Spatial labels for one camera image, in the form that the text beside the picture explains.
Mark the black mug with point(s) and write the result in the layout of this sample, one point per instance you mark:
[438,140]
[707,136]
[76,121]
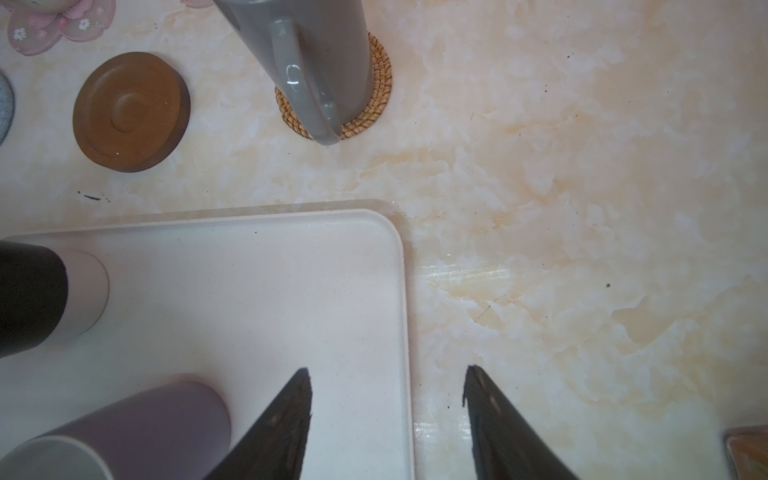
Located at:
[48,295]

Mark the light grey tray mat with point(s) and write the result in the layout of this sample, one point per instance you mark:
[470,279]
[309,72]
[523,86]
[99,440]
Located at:
[240,304]

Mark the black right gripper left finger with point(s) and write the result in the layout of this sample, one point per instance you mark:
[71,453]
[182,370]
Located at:
[275,445]

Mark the round brown wooden coaster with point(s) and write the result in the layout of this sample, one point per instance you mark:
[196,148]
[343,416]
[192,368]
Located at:
[131,112]

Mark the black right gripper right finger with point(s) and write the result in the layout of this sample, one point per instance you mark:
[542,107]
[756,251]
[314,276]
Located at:
[504,445]

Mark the pink flower silicone coaster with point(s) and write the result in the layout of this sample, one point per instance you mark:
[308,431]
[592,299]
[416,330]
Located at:
[198,4]

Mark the round grey coaster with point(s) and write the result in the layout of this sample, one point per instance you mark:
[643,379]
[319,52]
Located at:
[7,107]

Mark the round woven rattan coaster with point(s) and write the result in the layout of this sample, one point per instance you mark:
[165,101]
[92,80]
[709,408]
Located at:
[382,81]

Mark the grey mug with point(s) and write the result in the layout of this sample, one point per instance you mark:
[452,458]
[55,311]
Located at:
[317,53]

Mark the lavender mug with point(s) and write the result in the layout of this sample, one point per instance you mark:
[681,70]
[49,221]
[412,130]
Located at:
[181,430]

